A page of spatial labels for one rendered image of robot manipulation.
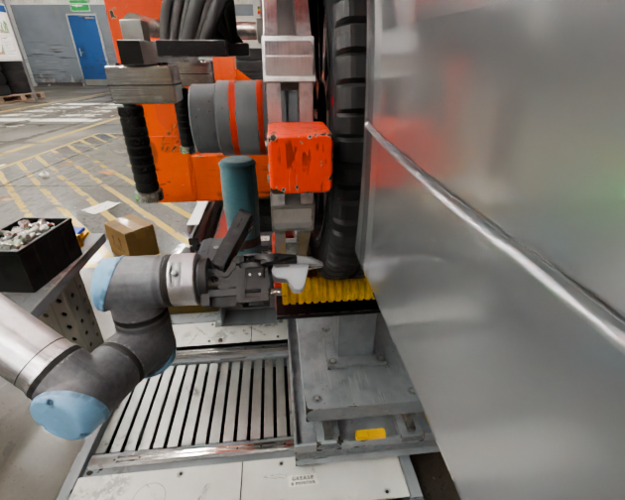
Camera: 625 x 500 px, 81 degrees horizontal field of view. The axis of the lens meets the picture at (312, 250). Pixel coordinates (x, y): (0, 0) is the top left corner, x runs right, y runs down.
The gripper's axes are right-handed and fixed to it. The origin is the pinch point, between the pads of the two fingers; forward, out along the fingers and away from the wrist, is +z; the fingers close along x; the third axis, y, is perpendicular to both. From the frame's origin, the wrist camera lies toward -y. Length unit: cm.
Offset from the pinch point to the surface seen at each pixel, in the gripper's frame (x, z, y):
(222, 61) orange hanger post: -162, -42, -202
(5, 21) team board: -558, -541, -687
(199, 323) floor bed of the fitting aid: -78, -37, 1
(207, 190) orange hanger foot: -51, -29, -40
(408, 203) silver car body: 40.6, 2.4, 7.1
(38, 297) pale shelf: -29, -65, -2
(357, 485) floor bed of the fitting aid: -33, 9, 46
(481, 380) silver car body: 45.9, 2.4, 18.2
